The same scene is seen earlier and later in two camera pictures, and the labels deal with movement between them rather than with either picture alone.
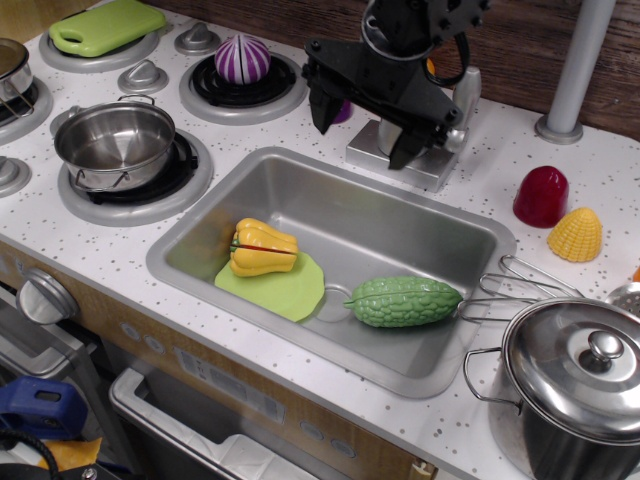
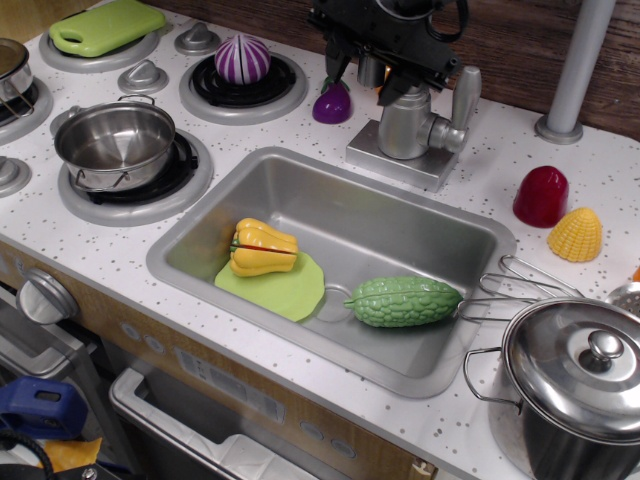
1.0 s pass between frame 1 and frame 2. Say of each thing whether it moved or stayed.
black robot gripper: moved
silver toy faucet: stayed
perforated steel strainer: stayed
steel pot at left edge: stayed
